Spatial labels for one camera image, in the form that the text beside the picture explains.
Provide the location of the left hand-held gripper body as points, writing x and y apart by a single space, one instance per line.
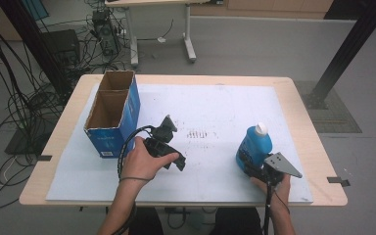
163 148

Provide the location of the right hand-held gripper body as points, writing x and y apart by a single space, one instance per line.
279 163

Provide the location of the blue bottle with white cap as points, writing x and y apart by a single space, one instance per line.
254 143

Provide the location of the blue cardboard box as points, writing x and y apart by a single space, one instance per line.
111 140

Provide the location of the person's left hand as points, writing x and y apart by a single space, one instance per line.
140 163

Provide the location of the person's right hand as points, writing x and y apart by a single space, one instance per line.
279 194

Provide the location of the white board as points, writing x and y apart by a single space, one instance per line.
209 182

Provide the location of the light wooden table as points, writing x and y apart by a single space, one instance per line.
310 137

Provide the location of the person's left leg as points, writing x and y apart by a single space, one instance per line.
150 223

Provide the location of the person's leg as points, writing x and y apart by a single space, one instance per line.
150 223
238 223

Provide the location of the person's right leg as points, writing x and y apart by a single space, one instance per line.
238 223

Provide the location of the black tape strip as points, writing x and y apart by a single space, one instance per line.
44 158
338 181

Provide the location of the grey floor mat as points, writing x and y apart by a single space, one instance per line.
336 114

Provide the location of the white desk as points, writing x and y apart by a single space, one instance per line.
187 32

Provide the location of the dark floor plate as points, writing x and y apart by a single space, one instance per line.
23 143

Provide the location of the black box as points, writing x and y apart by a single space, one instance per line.
62 45

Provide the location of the black metal post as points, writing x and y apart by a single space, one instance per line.
349 45
36 49

